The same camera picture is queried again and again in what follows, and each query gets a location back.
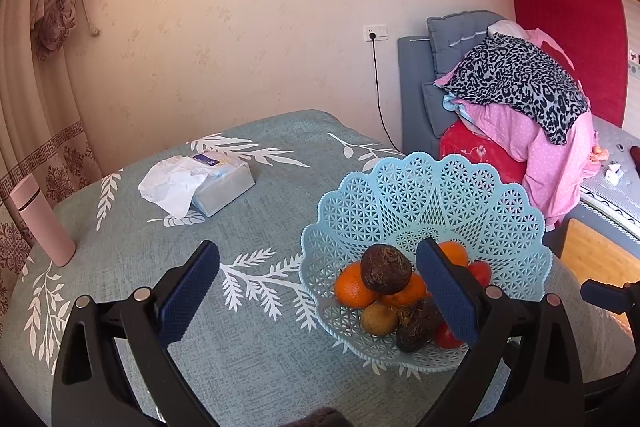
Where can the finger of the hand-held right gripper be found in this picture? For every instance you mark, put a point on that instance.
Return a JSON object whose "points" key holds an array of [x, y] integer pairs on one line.
{"points": [[610, 297]]}

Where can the small white item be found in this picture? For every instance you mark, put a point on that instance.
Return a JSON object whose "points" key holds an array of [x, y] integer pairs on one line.
{"points": [[613, 172]]}

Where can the pile of clothes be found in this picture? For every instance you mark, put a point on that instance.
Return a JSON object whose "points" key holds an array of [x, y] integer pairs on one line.
{"points": [[550, 167]]}

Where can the small orange tangerine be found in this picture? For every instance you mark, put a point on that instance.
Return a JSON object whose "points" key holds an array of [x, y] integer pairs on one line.
{"points": [[412, 294], [456, 253]]}

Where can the leopard print cloth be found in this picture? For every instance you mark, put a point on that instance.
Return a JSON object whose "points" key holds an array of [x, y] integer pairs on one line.
{"points": [[520, 82]]}

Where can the red floral blanket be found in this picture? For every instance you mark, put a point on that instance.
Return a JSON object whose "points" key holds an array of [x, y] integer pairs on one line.
{"points": [[475, 152]]}

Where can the beige patterned curtain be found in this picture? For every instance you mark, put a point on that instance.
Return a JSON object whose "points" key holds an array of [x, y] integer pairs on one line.
{"points": [[30, 132]]}

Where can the light blue lattice plastic basket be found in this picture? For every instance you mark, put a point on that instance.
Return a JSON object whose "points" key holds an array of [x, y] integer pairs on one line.
{"points": [[425, 202]]}

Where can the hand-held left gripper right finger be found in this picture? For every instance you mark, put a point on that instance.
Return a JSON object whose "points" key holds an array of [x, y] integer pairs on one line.
{"points": [[447, 292]]}

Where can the grey bed cover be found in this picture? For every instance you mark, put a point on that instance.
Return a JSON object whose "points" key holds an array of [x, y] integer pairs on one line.
{"points": [[615, 202]]}

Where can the soft pack of tissues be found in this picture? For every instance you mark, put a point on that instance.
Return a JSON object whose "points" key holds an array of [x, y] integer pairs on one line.
{"points": [[220, 187]]}

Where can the pink insulated bottle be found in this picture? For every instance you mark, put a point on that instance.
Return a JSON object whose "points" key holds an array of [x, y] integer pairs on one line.
{"points": [[42, 222]]}

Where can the red wall panel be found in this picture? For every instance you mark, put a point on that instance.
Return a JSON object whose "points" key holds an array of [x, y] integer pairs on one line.
{"points": [[575, 42]]}

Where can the white wall socket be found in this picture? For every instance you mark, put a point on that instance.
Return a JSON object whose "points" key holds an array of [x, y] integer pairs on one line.
{"points": [[375, 33]]}

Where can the dark wrinkled passion fruit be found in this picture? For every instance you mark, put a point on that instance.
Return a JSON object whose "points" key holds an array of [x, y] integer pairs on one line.
{"points": [[417, 329], [386, 268]]}

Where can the large orange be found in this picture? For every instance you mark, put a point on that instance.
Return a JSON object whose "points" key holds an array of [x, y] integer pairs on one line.
{"points": [[352, 289]]}

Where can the red tomato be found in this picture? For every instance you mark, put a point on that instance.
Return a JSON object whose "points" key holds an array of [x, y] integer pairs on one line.
{"points": [[445, 337], [481, 272]]}

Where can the brown kiwi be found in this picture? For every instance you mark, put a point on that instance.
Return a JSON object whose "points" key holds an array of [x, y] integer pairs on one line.
{"points": [[378, 319]]}

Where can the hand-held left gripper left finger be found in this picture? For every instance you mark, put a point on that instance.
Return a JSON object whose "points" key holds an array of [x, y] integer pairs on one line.
{"points": [[190, 292]]}

